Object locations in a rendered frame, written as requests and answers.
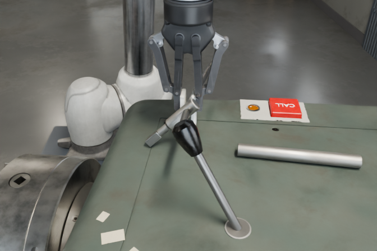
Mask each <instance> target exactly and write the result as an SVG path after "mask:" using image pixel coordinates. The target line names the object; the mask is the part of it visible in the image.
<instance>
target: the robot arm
mask: <svg viewBox="0 0 377 251"><path fill-rule="evenodd" d="M163 3H164V25H163V27H162V30H161V31H160V32H158V33H157V34H155V33H154V12H155V0H122V4H123V36H124V53H125V66H123V67H122V68H121V70H120V71H119V73H118V77H117V80H116V83H115V84H112V85H106V83H105V82H104V81H102V80H100V79H98V78H93V77H83V78H79V79H77V80H75V81H74V82H73V83H72V84H71V85H70V86H69V87H68V89H67V92H66V97H65V117H66V123H67V128H68V131H69V134H70V137H67V138H61V139H59V140H58V146H59V147H64V148H69V151H68V153H67V154H66V155H65V156H78V157H92V158H94V159H96V160H97V161H100V160H104V159H105V157H106V155H107V152H108V150H109V148H110V146H111V144H112V142H113V139H114V137H115V135H116V133H117V131H118V130H117V128H118V127H119V126H120V124H121V122H122V119H123V117H124V116H125V113H126V112H127V110H128V108H129V107H130V106H131V105H132V104H134V103H136V102H138V101H141V100H171V99H172V94H173V96H174V109H175V111H177V110H178V109H179V108H181V107H182V106H183V105H185V103H186V89H182V76H183V56H184V54H187V53H188V54H192V57H193V61H194V80H195V89H193V90H192V94H191V99H194V100H195V101H196V102H197V103H198V104H199V106H200V109H199V110H198V112H201V111H202V109H203V96H204V95H205V94H209V95H210V94H212V93H213V90H214V85H215V81H216V78H217V74H218V70H219V66H220V62H221V59H222V55H223V53H224V52H225V51H226V49H227V48H228V46H229V38H228V37H227V36H221V35H219V34H218V33H216V32H215V27H214V25H213V0H163ZM163 38H165V39H166V41H167V42H168V44H169V45H170V46H171V47H172V49H173V50H174V51H175V53H174V83H172V81H171V77H170V74H169V69H168V64H167V60H166V56H165V52H164V48H163V44H164V40H163ZM212 39H213V40H214V44H213V47H214V48H215V51H214V55H213V60H212V64H211V68H210V72H209V77H208V81H207V84H204V85H203V67H202V51H203V50H204V49H205V48H206V46H207V45H208V44H209V43H210V42H211V41H212ZM153 56H155V60H156V63H157V67H158V69H157V68H156V67H155V66H154V65H153ZM191 120H193V122H194V123H195V125H196V122H197V111H196V112H195V113H194V114H193V115H192V116H191Z"/></svg>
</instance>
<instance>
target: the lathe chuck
mask: <svg viewBox="0 0 377 251"><path fill-rule="evenodd" d="M69 157H71V156H61V155H32V154H24V155H21V156H19V157H17V158H15V159H14V160H12V161H11V162H10V163H9V164H7V165H6V166H5V167H4V168H3V169H2V170H1V172H0V251H24V246H25V241H26V236H27V232H28V229H29V225H30V221H31V217H32V215H33V212H34V208H35V206H36V203H37V201H38V198H39V196H40V194H41V192H42V190H43V188H44V186H45V184H46V182H47V180H48V178H49V177H50V175H51V174H52V172H53V171H54V170H55V168H56V167H57V166H58V165H59V164H60V163H61V162H62V161H64V160H65V159H67V158H69ZM19 174H28V175H30V177H31V179H30V181H29V182H28V183H27V184H26V185H24V186H23V187H20V188H12V187H10V180H11V179H12V178H13V177H14V176H16V175H19Z"/></svg>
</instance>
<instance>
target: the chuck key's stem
mask: <svg viewBox="0 0 377 251"><path fill-rule="evenodd" d="M185 109H186V110H188V111H189V112H190V115H189V117H190V116H192V115H193V114H194V113H195V112H196V111H198V110H199V109H200V106H199V104H198V103H197V102H196V101H195V100H194V99H190V100H189V101H188V102H187V103H186V104H185V105H183V106H182V107H181V108H179V109H178V110H177V111H176V112H175V113H174V114H172V115H171V116H170V117H169V118H168V119H166V120H165V124H164V125H163V126H161V127H160V128H159V129H157V130H156V131H155V132H154V133H152V134H151V135H150V136H149V137H148V138H147V139H146V140H145V143H146V144H147V145H148V146H149V147H151V146H152V145H153V144H155V143H156V142H157V141H158V140H160V139H161V137H162V136H163V135H165V134H166V133H167V132H168V131H170V130H172V129H173V127H174V125H175V124H177V123H178V122H179V121H180V119H181V116H182V113H183V111H184V110H185Z"/></svg>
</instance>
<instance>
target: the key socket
mask: <svg viewBox="0 0 377 251"><path fill-rule="evenodd" d="M30 179H31V177H30V175H28V174H19V175H16V176H14V177H13V178H12V179H11V180H10V187H12V188H20V187H23V186H24V185H26V184H27V183H28V182H29V181H30Z"/></svg>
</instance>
